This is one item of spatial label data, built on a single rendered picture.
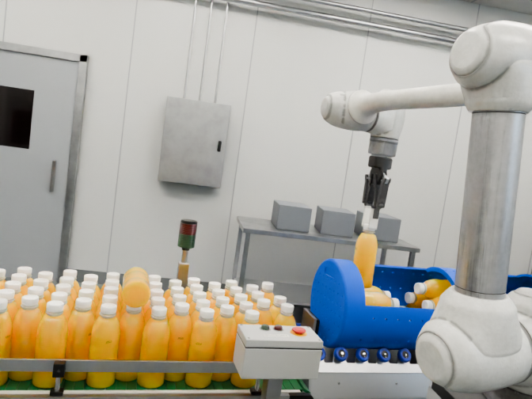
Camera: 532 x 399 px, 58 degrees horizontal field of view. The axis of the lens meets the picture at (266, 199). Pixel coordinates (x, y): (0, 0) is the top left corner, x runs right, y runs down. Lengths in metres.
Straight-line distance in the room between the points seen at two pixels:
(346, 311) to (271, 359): 0.35
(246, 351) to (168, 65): 4.00
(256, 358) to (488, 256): 0.57
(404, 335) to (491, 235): 0.65
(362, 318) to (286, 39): 3.89
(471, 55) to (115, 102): 4.22
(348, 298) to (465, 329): 0.51
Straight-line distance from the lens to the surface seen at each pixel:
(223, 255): 5.01
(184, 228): 1.77
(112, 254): 5.07
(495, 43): 1.02
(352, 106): 1.44
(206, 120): 4.66
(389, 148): 1.57
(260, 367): 1.23
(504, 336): 1.10
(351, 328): 1.51
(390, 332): 1.59
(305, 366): 1.26
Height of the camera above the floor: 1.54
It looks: 5 degrees down
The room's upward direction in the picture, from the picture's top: 8 degrees clockwise
